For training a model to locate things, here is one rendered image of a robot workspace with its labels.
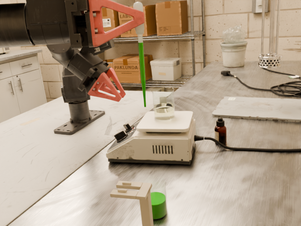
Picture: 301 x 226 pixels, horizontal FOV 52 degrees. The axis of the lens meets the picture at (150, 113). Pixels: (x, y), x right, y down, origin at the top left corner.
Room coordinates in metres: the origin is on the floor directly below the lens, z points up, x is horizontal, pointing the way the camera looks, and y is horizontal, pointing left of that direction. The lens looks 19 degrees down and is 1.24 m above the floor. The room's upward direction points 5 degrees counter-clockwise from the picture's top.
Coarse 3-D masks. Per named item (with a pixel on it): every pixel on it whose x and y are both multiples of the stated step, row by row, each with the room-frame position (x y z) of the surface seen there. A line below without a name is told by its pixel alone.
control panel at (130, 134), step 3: (138, 123) 0.75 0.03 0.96; (135, 126) 0.73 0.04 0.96; (132, 129) 0.72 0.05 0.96; (135, 129) 0.70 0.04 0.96; (129, 132) 0.71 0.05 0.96; (132, 132) 0.69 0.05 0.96; (129, 135) 0.68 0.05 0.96; (126, 138) 0.67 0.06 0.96; (120, 141) 0.67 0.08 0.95; (123, 141) 0.66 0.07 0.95; (114, 144) 0.68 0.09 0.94; (117, 144) 0.66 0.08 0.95; (111, 147) 0.68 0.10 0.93
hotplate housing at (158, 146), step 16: (192, 128) 0.67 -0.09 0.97; (128, 144) 0.65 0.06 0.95; (144, 144) 0.64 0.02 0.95; (160, 144) 0.63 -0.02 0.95; (176, 144) 0.62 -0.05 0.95; (192, 144) 0.64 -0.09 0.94; (112, 160) 0.66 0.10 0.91; (128, 160) 0.65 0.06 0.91; (144, 160) 0.64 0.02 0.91; (160, 160) 0.63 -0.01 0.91; (176, 160) 0.62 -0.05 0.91
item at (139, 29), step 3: (135, 3) 0.46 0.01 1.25; (138, 3) 0.46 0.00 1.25; (141, 3) 0.46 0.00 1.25; (135, 6) 0.46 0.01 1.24; (138, 6) 0.46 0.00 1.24; (141, 6) 0.46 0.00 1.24; (138, 9) 0.46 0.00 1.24; (141, 9) 0.46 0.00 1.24; (141, 24) 0.46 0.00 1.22; (135, 27) 0.46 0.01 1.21; (138, 27) 0.46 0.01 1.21; (141, 27) 0.46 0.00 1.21; (135, 30) 0.46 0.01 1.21; (138, 30) 0.46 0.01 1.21; (141, 30) 0.46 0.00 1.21; (138, 33) 0.46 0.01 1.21
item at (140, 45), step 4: (140, 44) 0.46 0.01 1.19; (140, 48) 0.46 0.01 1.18; (140, 52) 0.46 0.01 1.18; (140, 56) 0.46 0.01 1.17; (140, 60) 0.46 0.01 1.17; (140, 64) 0.46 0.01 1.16; (144, 64) 0.46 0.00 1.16; (140, 68) 0.46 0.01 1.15; (144, 68) 0.46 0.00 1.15; (140, 72) 0.46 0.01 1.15; (144, 72) 0.46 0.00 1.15; (144, 76) 0.46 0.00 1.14; (144, 80) 0.46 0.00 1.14; (144, 84) 0.46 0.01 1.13; (144, 88) 0.46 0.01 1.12; (144, 92) 0.46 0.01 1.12; (144, 96) 0.46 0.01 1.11; (144, 100) 0.46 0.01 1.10; (144, 104) 0.46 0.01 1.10
